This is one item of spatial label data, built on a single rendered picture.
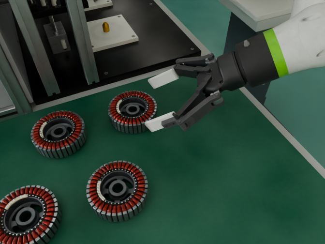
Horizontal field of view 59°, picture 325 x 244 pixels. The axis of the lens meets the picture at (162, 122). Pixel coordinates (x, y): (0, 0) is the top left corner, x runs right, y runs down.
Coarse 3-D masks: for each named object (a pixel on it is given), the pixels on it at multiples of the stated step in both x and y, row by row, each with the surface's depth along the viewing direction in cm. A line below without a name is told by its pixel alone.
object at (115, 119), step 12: (120, 96) 67; (132, 96) 68; (144, 96) 67; (108, 108) 65; (120, 108) 67; (132, 108) 67; (144, 108) 68; (156, 108) 65; (120, 120) 62; (132, 120) 62; (144, 120) 63; (132, 132) 63
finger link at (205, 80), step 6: (204, 78) 57; (210, 78) 57; (204, 84) 56; (198, 90) 56; (192, 96) 57; (198, 96) 57; (204, 96) 57; (186, 102) 57; (192, 102) 56; (198, 102) 57; (180, 108) 57; (186, 108) 56; (192, 108) 57; (174, 114) 55; (180, 114) 56
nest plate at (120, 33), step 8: (112, 16) 92; (120, 16) 92; (88, 24) 89; (96, 24) 89; (112, 24) 89; (120, 24) 89; (128, 24) 89; (96, 32) 86; (104, 32) 86; (112, 32) 86; (120, 32) 86; (128, 32) 86; (96, 40) 83; (104, 40) 83; (112, 40) 83; (120, 40) 83; (128, 40) 84; (136, 40) 85; (96, 48) 81; (104, 48) 82
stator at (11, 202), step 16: (16, 192) 51; (32, 192) 51; (48, 192) 51; (0, 208) 49; (16, 208) 51; (32, 208) 50; (48, 208) 49; (0, 224) 47; (16, 224) 49; (32, 224) 49; (48, 224) 47; (0, 240) 46; (16, 240) 46; (32, 240) 46; (48, 240) 48
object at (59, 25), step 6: (48, 24) 81; (60, 24) 81; (48, 30) 79; (60, 30) 79; (48, 36) 77; (54, 36) 77; (60, 36) 78; (66, 36) 79; (54, 42) 78; (60, 42) 79; (66, 42) 80; (54, 48) 80; (60, 48) 80
